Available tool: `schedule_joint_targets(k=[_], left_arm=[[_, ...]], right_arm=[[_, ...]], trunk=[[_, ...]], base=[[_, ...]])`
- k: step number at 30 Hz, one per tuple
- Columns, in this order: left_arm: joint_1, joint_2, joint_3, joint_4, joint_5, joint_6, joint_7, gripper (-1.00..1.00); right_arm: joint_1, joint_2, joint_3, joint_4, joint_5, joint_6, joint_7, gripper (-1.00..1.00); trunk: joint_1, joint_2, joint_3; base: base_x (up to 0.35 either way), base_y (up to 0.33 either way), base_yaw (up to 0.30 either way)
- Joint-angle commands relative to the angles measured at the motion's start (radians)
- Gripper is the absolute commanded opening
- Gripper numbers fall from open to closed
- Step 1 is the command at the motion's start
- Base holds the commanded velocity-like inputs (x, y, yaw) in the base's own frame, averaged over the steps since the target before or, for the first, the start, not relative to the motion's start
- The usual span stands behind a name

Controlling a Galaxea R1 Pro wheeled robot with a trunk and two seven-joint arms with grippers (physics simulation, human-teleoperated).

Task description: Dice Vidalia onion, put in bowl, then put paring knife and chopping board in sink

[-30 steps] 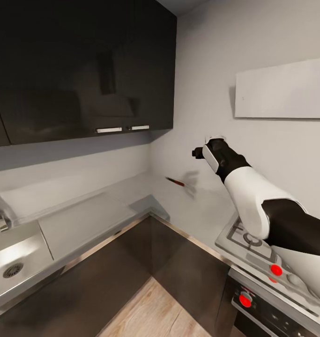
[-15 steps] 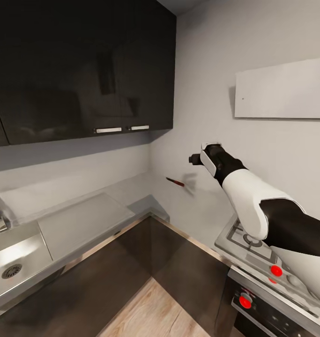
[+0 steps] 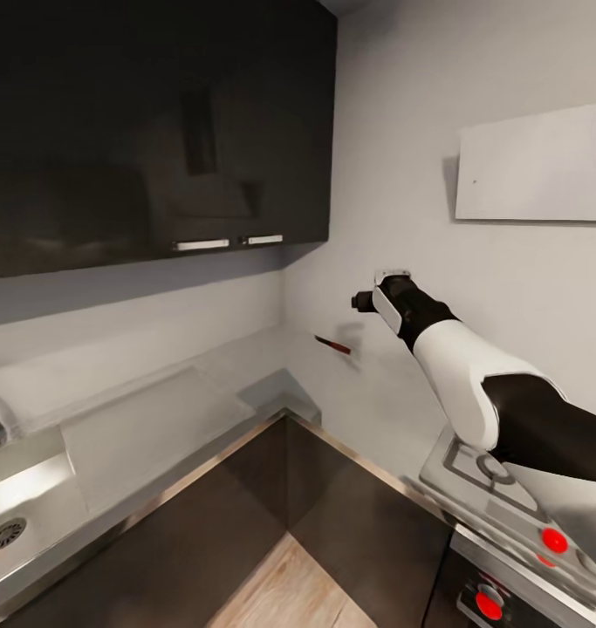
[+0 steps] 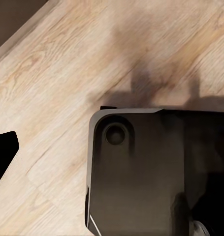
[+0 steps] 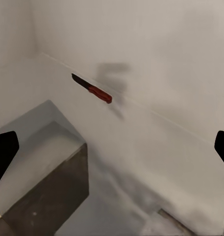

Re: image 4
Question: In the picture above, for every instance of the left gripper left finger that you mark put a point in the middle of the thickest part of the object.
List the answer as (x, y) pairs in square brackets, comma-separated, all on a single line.
[(9, 146)]

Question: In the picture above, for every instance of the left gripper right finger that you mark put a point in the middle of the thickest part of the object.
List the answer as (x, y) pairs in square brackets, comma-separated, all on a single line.
[(219, 144)]

